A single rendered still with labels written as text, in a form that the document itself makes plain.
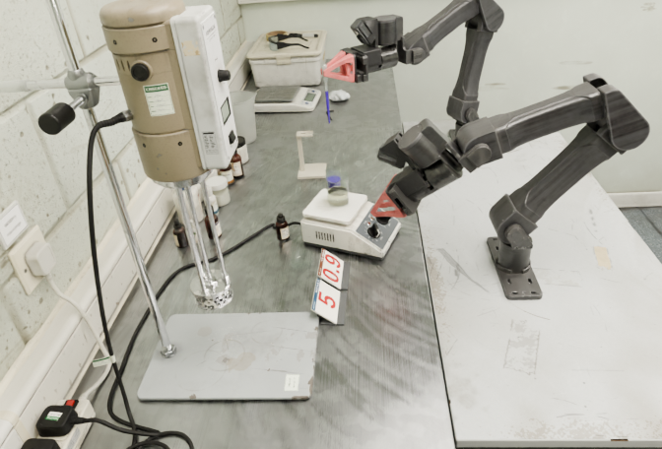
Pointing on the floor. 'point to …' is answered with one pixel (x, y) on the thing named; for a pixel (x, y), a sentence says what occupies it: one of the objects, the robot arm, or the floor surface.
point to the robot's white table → (544, 315)
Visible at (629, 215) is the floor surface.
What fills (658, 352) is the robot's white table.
